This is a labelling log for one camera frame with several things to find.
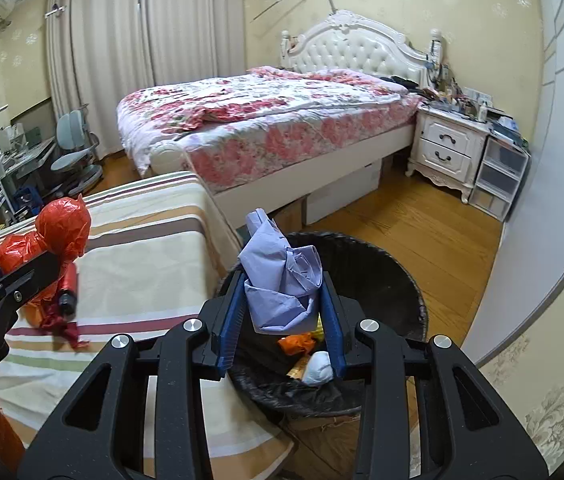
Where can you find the red bottle black cap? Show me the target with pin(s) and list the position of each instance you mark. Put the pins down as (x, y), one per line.
(67, 292)

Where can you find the dark red wrapper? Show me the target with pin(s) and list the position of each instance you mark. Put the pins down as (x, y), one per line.
(49, 320)

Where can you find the black trash bin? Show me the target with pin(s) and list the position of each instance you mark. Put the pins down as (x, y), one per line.
(362, 281)

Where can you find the lavender paper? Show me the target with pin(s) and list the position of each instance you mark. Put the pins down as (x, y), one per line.
(282, 282)

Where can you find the floral quilt bed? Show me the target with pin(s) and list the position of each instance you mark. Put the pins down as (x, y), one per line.
(241, 128)

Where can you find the white tufted headboard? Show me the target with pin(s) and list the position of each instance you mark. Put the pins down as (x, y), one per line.
(348, 40)

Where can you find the white nightstand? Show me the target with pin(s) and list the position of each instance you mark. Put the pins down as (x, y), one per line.
(447, 149)

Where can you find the grey study desk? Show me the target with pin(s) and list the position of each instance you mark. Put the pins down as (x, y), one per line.
(17, 168)

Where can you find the striped bed sheet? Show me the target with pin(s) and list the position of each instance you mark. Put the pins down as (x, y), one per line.
(142, 400)

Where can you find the beige curtains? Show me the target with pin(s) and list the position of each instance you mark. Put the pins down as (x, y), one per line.
(99, 51)

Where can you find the white volleyball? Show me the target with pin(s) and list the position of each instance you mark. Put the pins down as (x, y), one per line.
(169, 156)

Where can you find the light blue desk chair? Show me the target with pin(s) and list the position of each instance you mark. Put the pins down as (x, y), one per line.
(77, 166)

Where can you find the plastic drawer unit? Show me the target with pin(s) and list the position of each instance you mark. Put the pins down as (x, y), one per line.
(499, 177)

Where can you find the white tissue ball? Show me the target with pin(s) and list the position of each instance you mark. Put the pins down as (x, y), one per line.
(319, 370)

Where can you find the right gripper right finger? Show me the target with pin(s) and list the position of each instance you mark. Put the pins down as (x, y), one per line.
(339, 316)

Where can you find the orange paper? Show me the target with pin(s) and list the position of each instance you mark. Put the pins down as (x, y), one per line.
(297, 345)

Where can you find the gold bottle black cap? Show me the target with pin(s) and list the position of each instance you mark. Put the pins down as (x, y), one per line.
(299, 369)

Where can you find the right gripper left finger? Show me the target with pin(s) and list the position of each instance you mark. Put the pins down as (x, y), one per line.
(228, 323)

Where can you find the red plastic bag ball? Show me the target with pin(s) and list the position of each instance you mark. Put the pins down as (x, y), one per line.
(64, 226)

